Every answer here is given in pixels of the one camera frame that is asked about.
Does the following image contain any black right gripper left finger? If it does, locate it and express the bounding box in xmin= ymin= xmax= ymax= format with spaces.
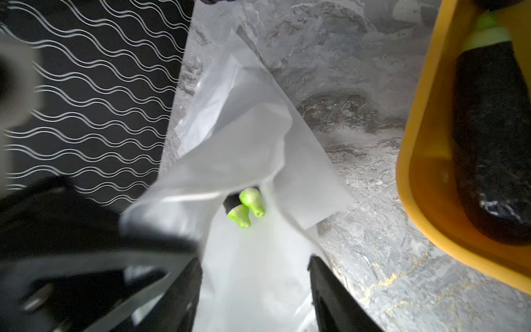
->
xmin=114 ymin=259 xmax=203 ymax=332

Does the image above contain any yellow plastic bin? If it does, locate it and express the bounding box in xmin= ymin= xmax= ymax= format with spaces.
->
xmin=396 ymin=1 xmax=530 ymax=293

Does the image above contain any clear zip-top bag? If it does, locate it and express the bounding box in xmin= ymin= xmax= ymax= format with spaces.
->
xmin=119 ymin=53 xmax=355 ymax=332

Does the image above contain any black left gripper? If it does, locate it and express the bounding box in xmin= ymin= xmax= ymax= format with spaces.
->
xmin=1 ymin=177 xmax=199 ymax=331

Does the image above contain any pile of toy eggplants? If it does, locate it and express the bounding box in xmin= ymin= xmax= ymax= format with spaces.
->
xmin=452 ymin=1 xmax=530 ymax=246

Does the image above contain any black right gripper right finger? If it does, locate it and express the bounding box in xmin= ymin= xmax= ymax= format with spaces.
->
xmin=308 ymin=255 xmax=382 ymax=332

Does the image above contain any stack of clear zip-top bags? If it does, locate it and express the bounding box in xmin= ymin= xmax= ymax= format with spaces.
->
xmin=175 ymin=30 xmax=293 ymax=157

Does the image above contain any dark purple toy eggplant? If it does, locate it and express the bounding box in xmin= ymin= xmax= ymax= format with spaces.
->
xmin=223 ymin=194 xmax=250 ymax=228
xmin=239 ymin=187 xmax=266 ymax=218

